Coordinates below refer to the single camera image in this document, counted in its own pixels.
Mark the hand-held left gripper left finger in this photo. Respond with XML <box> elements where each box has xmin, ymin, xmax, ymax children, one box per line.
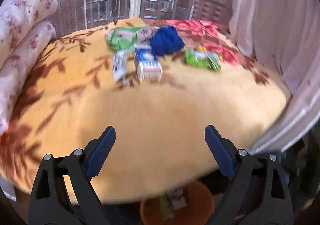
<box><xmin>29</xmin><ymin>126</ymin><xmax>116</xmax><ymax>225</ymax></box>

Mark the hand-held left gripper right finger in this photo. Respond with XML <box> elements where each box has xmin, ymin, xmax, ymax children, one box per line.
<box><xmin>204</xmin><ymin>125</ymin><xmax>292</xmax><ymax>225</ymax></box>

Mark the orange plastic bin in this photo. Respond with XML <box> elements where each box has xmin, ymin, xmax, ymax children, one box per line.
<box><xmin>139</xmin><ymin>180</ymin><xmax>215</xmax><ymax>225</ymax></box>

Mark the yellow floral plush blanket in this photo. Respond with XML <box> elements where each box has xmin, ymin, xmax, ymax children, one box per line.
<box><xmin>0</xmin><ymin>17</ymin><xmax>292</xmax><ymax>203</ymax></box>

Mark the torn silver wrapper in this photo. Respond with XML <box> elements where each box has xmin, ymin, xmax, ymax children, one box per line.
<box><xmin>112</xmin><ymin>51</ymin><xmax>129</xmax><ymax>84</ymax></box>

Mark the green snack packet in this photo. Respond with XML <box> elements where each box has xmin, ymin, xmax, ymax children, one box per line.
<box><xmin>185</xmin><ymin>46</ymin><xmax>222</xmax><ymax>71</ymax></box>

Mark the small blue and white box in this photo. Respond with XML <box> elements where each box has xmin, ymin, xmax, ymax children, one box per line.
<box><xmin>134</xmin><ymin>46</ymin><xmax>163</xmax><ymax>82</ymax></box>

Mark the white panel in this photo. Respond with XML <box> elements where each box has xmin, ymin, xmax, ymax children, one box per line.
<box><xmin>0</xmin><ymin>177</ymin><xmax>17</xmax><ymax>202</ymax></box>

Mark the green plastic bag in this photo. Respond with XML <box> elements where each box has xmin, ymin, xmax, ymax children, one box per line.
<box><xmin>105</xmin><ymin>26</ymin><xmax>148</xmax><ymax>52</ymax></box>

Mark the blue cloth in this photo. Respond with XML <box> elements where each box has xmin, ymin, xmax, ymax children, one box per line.
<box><xmin>149</xmin><ymin>26</ymin><xmax>185</xmax><ymax>57</ymax></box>

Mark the crumpled grey wrapper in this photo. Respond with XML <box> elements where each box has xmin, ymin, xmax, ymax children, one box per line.
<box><xmin>139</xmin><ymin>26</ymin><xmax>159</xmax><ymax>40</ymax></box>

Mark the sheer white curtain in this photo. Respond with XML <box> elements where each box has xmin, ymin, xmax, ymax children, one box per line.
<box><xmin>229</xmin><ymin>0</ymin><xmax>320</xmax><ymax>155</ymax></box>

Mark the folded floral quilt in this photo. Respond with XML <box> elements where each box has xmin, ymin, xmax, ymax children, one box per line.
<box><xmin>0</xmin><ymin>0</ymin><xmax>58</xmax><ymax>135</ymax></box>

